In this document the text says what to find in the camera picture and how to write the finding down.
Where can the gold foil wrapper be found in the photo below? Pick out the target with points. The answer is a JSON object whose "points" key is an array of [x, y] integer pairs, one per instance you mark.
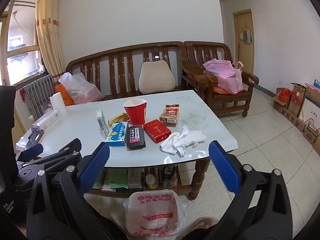
{"points": [[118, 118]]}

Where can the person's beige shoe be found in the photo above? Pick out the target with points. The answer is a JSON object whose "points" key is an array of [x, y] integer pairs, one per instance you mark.
{"points": [[200, 224]]}

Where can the grey radiator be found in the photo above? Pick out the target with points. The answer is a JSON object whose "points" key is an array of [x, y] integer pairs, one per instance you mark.
{"points": [[37, 92]]}

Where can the white top wooden table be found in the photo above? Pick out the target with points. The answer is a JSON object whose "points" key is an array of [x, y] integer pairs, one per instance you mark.
{"points": [[200, 175]]}

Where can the blue white medicine box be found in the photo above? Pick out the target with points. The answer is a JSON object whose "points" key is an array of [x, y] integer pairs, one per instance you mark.
{"points": [[117, 135]]}

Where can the pile of cardboard boxes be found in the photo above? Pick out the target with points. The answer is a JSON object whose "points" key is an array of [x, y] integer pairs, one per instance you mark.
{"points": [[295, 110]]}

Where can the orange cushion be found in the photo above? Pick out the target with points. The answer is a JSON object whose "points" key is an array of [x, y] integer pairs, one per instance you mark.
{"points": [[61, 93]]}

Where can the small white box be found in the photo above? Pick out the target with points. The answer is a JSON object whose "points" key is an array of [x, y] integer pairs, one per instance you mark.
{"points": [[102, 125]]}

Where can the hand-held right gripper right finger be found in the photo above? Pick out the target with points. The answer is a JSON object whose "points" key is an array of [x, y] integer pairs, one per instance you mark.
{"points": [[222, 167]]}

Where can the red paper cup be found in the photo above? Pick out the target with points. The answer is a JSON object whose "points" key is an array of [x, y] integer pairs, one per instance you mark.
{"points": [[135, 112]]}

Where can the beige patterned curtain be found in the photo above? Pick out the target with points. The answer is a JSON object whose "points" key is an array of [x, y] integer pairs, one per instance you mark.
{"points": [[48, 30]]}

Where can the hanger with clothes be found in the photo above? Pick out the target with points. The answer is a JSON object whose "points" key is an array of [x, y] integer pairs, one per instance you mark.
{"points": [[247, 35]]}

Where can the pink plastic bag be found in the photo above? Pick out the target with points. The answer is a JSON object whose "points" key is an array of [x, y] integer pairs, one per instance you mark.
{"points": [[225, 77]]}

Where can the clear drinking glass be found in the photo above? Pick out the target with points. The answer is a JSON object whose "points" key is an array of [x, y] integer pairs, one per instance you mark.
{"points": [[45, 107]]}

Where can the wooden framed window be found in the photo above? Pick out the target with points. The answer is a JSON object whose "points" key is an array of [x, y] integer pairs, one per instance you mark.
{"points": [[17, 42]]}

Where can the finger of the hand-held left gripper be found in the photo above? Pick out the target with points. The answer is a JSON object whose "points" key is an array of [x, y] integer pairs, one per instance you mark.
{"points": [[32, 152], [67, 148]]}

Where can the yellow wooden door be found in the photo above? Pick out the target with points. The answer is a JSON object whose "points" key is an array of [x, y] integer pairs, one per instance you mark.
{"points": [[243, 52]]}

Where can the wooden armchair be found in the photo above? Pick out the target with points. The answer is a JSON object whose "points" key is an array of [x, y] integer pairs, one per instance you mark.
{"points": [[200, 52]]}

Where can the white paper roll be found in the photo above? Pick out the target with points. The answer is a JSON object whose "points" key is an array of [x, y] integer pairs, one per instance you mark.
{"points": [[57, 102]]}

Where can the long white box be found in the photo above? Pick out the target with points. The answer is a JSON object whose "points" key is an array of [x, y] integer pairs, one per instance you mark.
{"points": [[46, 118]]}

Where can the white yellow bottle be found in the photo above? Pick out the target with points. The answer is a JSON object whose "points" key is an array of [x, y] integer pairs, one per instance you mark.
{"points": [[151, 181]]}

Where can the crumpled white tissue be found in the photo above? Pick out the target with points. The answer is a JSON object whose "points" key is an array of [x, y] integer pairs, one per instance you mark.
{"points": [[185, 138]]}

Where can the beige back cushion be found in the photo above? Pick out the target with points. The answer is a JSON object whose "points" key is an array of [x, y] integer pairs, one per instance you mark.
{"points": [[156, 77]]}

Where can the dark glass jar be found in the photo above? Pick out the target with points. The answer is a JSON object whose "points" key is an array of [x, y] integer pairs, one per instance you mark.
{"points": [[169, 177]]}

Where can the long wooden slatted bench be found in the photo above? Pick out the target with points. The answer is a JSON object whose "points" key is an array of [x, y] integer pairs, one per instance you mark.
{"points": [[117, 62]]}

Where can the gold red cigarette pack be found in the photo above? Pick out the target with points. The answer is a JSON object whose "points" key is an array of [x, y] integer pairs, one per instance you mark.
{"points": [[168, 121], [172, 110]]}

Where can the grey flat box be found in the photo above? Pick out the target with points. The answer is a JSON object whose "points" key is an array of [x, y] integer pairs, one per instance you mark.
{"points": [[135, 178]]}

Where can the grey box with label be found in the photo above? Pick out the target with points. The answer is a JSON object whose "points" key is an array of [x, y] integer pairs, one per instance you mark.
{"points": [[135, 137]]}

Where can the white plastic bag with red print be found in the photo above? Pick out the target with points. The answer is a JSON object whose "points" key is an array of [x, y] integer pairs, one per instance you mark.
{"points": [[152, 212]]}

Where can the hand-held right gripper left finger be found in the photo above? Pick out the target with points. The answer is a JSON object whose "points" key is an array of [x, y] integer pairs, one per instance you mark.
{"points": [[95, 166]]}

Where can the green packet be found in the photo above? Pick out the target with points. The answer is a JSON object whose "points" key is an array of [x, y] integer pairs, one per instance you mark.
{"points": [[115, 180]]}

